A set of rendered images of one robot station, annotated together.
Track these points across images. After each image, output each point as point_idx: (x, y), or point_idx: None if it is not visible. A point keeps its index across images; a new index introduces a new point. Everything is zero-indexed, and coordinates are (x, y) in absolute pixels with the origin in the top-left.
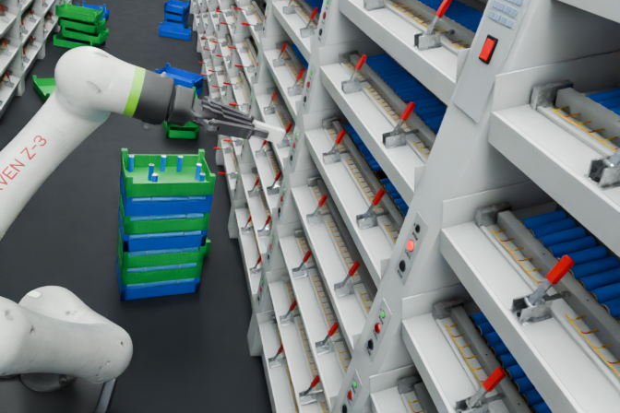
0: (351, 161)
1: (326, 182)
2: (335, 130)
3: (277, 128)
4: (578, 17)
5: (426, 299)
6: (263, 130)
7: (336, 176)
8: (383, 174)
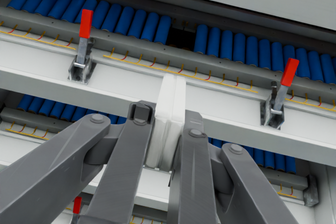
0: (108, 54)
1: (104, 109)
2: (6, 22)
3: (172, 83)
4: None
5: None
6: (192, 120)
7: (131, 89)
8: (171, 43)
